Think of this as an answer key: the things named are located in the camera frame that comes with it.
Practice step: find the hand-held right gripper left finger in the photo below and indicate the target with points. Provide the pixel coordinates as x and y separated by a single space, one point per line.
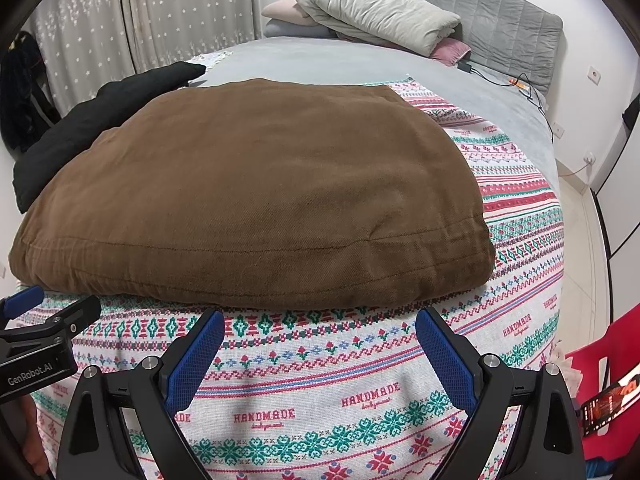
195 360

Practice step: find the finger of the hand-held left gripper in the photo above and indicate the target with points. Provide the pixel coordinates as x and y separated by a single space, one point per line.
75 315
22 301

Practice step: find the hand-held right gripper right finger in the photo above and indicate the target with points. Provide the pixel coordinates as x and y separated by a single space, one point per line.
445 360

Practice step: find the brown fleece-lined coat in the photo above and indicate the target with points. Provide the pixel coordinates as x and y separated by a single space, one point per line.
250 185

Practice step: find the person's left hand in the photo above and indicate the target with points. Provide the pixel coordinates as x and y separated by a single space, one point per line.
27 435

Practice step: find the patterned knit blanket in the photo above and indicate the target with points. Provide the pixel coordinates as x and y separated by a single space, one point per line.
325 375

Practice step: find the red stool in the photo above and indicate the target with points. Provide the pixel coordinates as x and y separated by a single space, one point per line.
595 365

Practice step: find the smartphone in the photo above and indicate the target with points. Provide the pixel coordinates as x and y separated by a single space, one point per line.
610 405

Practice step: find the black padded jacket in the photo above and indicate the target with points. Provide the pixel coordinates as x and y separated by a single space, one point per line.
100 100

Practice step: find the small orange device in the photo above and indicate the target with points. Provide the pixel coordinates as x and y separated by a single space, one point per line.
521 85

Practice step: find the black charger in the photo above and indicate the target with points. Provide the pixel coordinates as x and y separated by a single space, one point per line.
464 66

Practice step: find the pink pillow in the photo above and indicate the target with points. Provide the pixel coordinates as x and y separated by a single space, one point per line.
450 50
285 10

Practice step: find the star-patterned curtain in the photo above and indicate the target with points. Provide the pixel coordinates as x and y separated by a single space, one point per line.
150 10

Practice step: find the grey folded pillow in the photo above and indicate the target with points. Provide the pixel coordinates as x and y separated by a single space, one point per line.
285 29

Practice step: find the grey quilted headboard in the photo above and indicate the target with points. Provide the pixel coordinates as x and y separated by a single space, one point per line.
500 15

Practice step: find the cream pillow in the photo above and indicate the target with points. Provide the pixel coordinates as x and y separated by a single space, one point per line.
375 5

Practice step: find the black bag on wall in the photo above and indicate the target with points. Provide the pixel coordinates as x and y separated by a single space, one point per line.
20 90

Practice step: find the white wall socket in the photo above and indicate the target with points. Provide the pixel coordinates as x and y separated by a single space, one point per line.
558 130
594 74
591 157

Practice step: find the black wall-mounted object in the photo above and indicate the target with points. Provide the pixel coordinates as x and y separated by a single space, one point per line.
632 115

